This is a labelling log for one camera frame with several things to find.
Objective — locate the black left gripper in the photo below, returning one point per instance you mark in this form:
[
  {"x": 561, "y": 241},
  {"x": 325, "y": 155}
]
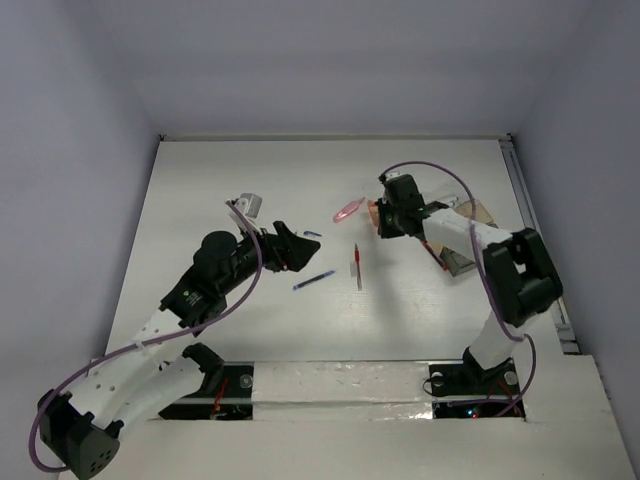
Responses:
[{"x": 285, "y": 249}]

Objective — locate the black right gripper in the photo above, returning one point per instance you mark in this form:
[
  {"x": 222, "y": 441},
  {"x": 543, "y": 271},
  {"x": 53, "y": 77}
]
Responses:
[{"x": 385, "y": 229}]

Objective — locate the orange highlighter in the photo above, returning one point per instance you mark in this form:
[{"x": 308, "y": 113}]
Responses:
[{"x": 373, "y": 213}]

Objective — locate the pink highlighter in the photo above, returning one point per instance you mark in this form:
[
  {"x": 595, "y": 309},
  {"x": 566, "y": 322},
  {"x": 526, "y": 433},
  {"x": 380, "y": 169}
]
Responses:
[{"x": 348, "y": 210}]

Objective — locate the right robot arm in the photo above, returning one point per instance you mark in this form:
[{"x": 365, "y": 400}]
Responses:
[{"x": 515, "y": 268}]

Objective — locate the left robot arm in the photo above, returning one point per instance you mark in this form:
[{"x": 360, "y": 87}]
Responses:
[{"x": 84, "y": 420}]

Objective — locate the stationery organizer box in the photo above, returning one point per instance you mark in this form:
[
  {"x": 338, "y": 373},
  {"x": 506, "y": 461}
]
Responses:
[{"x": 450, "y": 231}]

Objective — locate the blue ink refill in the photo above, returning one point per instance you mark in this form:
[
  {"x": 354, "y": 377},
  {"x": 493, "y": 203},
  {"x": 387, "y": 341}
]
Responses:
[{"x": 313, "y": 280}]

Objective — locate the red gel pen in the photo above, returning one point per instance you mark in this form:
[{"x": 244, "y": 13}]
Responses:
[{"x": 357, "y": 267}]

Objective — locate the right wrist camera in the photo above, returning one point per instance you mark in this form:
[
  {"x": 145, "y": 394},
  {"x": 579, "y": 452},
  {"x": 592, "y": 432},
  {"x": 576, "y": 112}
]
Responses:
[{"x": 392, "y": 175}]

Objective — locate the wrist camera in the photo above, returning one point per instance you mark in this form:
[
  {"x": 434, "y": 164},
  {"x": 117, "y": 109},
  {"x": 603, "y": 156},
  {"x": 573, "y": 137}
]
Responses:
[
  {"x": 248, "y": 204},
  {"x": 392, "y": 175}
]

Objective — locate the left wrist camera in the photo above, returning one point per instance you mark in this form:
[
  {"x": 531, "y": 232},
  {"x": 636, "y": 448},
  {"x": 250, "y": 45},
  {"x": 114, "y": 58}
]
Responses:
[{"x": 248, "y": 204}]

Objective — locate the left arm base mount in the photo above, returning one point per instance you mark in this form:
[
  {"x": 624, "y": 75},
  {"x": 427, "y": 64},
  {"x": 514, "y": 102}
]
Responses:
[{"x": 215, "y": 375}]

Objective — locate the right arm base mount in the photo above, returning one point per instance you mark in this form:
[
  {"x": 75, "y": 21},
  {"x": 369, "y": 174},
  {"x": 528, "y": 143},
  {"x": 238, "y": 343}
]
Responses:
[{"x": 465, "y": 377}]

